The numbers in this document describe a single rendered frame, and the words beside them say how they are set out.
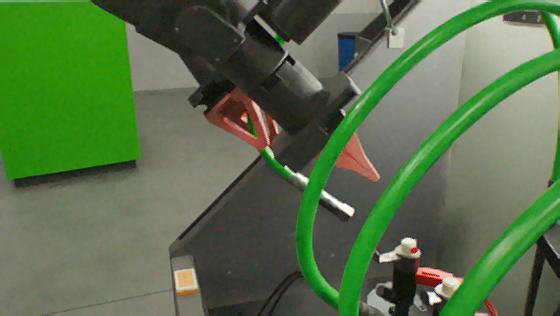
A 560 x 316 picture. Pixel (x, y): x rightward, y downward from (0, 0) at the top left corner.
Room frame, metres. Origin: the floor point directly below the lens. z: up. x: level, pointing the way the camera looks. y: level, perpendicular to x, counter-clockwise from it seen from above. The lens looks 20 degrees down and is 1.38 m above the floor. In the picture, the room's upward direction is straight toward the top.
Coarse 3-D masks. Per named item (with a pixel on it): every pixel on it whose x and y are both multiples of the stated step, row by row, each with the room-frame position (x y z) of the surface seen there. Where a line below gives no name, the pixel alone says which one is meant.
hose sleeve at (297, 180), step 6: (294, 174) 0.55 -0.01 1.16; (300, 174) 0.55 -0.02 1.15; (288, 180) 0.54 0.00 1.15; (294, 180) 0.54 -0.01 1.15; (300, 180) 0.54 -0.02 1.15; (306, 180) 0.55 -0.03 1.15; (294, 186) 0.54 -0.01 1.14; (300, 186) 0.54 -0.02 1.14; (324, 192) 0.55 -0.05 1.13; (324, 198) 0.54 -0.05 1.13; (330, 198) 0.54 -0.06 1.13; (324, 204) 0.54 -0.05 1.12; (330, 204) 0.54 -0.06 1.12; (336, 204) 0.54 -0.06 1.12; (330, 210) 0.54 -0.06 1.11; (336, 210) 0.54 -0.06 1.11
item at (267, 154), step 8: (544, 16) 0.52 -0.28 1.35; (552, 16) 0.52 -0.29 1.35; (552, 24) 0.52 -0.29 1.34; (552, 32) 0.52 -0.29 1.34; (280, 40) 0.55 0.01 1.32; (552, 40) 0.52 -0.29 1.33; (248, 120) 0.55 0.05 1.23; (256, 136) 0.55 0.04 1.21; (264, 152) 0.55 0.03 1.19; (272, 152) 0.55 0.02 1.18; (272, 160) 0.55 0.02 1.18; (280, 168) 0.55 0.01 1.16; (552, 168) 0.52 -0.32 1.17; (288, 176) 0.55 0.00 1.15; (552, 176) 0.52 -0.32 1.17
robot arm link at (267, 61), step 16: (256, 32) 0.42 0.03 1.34; (240, 48) 0.41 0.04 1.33; (256, 48) 0.42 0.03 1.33; (272, 48) 0.42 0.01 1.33; (224, 64) 0.42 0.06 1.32; (240, 64) 0.41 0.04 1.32; (256, 64) 0.41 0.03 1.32; (272, 64) 0.42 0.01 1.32; (240, 80) 0.42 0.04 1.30; (256, 80) 0.41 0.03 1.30; (272, 80) 0.42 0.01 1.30
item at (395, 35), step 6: (384, 6) 0.79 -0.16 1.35; (384, 12) 0.79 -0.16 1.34; (390, 18) 0.79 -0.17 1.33; (390, 24) 0.79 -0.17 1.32; (384, 30) 0.81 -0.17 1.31; (390, 30) 0.79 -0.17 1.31; (396, 30) 0.79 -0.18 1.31; (402, 30) 0.80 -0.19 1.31; (390, 36) 0.79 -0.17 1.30; (396, 36) 0.80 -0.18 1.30; (402, 36) 0.80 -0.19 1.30; (390, 42) 0.79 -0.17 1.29; (396, 42) 0.80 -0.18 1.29; (402, 42) 0.80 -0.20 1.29
